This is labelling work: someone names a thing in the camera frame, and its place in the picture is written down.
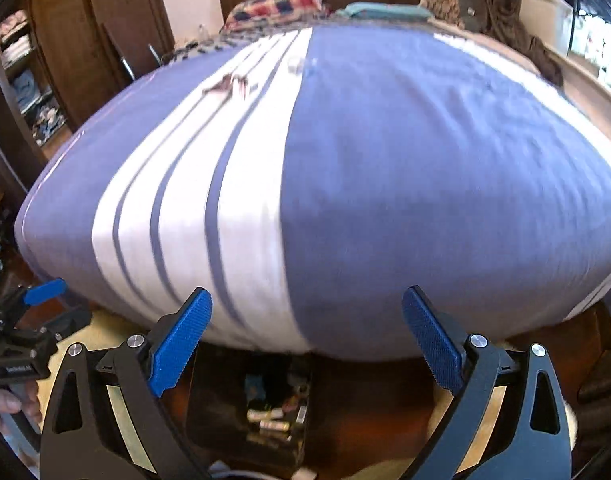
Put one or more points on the teal pillow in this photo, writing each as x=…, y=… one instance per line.
x=380, y=10

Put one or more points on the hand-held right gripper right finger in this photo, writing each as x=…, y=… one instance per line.
x=433, y=340

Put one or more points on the person's left hand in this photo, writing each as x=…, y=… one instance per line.
x=13, y=401

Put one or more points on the grey patterned sheet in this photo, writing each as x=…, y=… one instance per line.
x=200, y=47

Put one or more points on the plaid pillow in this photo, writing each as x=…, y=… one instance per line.
x=270, y=7

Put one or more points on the black bin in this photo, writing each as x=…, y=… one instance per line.
x=210, y=400

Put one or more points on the dark green bag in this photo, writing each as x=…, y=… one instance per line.
x=468, y=7

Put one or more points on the blue snack packet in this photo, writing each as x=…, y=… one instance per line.
x=255, y=387

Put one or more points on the brown curtain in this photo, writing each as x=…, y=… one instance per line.
x=500, y=0

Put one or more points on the folded clothes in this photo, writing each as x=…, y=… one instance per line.
x=25, y=85

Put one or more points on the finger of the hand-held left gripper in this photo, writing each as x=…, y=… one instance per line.
x=45, y=291
x=68, y=321

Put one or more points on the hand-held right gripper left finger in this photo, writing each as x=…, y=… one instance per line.
x=180, y=345

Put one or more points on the blue white striped blanket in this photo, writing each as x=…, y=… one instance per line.
x=385, y=185

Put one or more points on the wooden wardrobe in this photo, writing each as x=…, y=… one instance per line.
x=70, y=35

